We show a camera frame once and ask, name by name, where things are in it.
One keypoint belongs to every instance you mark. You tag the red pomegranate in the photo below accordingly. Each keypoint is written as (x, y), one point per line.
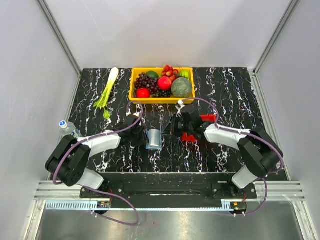
(164, 83)

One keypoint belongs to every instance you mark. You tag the red tomato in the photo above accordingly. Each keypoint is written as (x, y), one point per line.
(143, 93)

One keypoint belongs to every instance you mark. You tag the dark blueberry cluster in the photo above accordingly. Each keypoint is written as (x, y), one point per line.
(162, 94)

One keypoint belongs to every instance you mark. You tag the dark purple grape bunch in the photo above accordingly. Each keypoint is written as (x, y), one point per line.
(143, 81)

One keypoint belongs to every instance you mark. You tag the yellow plastic fruit bin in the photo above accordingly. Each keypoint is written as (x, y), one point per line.
(165, 100)

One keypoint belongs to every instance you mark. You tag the red plastic card tray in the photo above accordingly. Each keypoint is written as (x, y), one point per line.
(190, 138)

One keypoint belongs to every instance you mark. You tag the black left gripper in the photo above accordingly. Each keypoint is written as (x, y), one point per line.
(143, 139)

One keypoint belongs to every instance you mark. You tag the red lychee cluster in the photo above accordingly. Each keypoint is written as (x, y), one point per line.
(169, 71)

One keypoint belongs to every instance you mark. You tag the dark green avocado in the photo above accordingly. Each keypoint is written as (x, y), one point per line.
(152, 74)

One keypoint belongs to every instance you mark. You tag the green white celery stalk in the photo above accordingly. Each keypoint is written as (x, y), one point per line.
(102, 103)

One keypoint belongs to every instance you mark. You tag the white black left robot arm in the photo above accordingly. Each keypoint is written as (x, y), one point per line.
(68, 162)

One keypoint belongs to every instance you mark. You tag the blue leather card holder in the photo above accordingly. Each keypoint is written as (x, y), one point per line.
(154, 139)

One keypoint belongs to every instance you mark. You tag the clear plastic water bottle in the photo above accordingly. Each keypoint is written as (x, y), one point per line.
(68, 128)

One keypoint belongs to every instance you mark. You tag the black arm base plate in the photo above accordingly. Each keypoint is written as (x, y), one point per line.
(215, 190)

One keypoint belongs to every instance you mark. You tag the green netted melon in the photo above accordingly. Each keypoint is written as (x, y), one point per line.
(181, 88)

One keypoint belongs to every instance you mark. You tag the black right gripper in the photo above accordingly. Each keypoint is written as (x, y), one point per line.
(168, 131)

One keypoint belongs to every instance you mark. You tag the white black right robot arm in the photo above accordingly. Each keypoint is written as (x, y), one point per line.
(260, 153)

